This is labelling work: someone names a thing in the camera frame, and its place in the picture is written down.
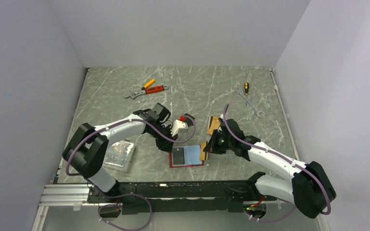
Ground clear plastic screw box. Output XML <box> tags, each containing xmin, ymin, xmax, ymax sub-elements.
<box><xmin>103</xmin><ymin>140</ymin><xmax>135</xmax><ymax>171</ymax></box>

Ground orange handled pliers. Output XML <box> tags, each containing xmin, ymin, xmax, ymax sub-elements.
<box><xmin>141</xmin><ymin>79</ymin><xmax>155</xmax><ymax>90</ymax></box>

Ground orange black screwdriver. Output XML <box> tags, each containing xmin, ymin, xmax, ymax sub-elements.
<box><xmin>244</xmin><ymin>82</ymin><xmax>250</xmax><ymax>96</ymax></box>

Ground aluminium frame rail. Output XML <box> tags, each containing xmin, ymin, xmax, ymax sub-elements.
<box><xmin>31</xmin><ymin>181</ymin><xmax>331</xmax><ymax>231</ymax></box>

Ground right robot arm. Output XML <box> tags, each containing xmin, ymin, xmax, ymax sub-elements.
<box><xmin>204</xmin><ymin>117</ymin><xmax>337</xmax><ymax>218</ymax></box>

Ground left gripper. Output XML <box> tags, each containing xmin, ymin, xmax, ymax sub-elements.
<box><xmin>148</xmin><ymin>124</ymin><xmax>179</xmax><ymax>154</ymax></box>

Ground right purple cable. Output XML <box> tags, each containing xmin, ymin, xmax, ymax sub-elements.
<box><xmin>222</xmin><ymin>103</ymin><xmax>332</xmax><ymax>223</ymax></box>

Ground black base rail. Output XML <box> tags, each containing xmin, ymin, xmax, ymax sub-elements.
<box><xmin>87</xmin><ymin>180</ymin><xmax>275</xmax><ymax>215</ymax></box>

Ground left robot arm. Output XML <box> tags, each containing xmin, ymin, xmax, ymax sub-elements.
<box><xmin>62</xmin><ymin>103</ymin><xmax>178</xmax><ymax>202</ymax></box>

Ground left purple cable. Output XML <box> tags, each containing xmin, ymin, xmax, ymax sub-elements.
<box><xmin>65</xmin><ymin>115</ymin><xmax>197</xmax><ymax>231</ymax></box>

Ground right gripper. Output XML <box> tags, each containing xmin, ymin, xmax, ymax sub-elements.
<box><xmin>203</xmin><ymin>129</ymin><xmax>234</xmax><ymax>154</ymax></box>

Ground single black credit card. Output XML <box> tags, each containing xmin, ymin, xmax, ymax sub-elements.
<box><xmin>172</xmin><ymin>147</ymin><xmax>185</xmax><ymax>166</ymax></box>

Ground red leather card holder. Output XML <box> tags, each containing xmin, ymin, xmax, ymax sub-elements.
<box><xmin>169</xmin><ymin>145</ymin><xmax>204</xmax><ymax>168</ymax></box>

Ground single gold credit card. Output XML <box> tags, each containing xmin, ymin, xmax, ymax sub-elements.
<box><xmin>199</xmin><ymin>141</ymin><xmax>209</xmax><ymax>161</ymax></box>

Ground purple cable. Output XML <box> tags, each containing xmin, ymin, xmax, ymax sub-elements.
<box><xmin>65</xmin><ymin>115</ymin><xmax>197</xmax><ymax>231</ymax></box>
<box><xmin>222</xmin><ymin>103</ymin><xmax>332</xmax><ymax>223</ymax></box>

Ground red handled adjustable wrench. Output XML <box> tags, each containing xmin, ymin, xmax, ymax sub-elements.
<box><xmin>123</xmin><ymin>85</ymin><xmax>169</xmax><ymax>100</ymax></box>

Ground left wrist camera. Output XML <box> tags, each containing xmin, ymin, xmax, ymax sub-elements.
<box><xmin>171</xmin><ymin>116</ymin><xmax>189</xmax><ymax>136</ymax></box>

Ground silver open end wrench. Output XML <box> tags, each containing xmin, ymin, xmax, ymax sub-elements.
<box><xmin>235</xmin><ymin>88</ymin><xmax>265</xmax><ymax>118</ymax></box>

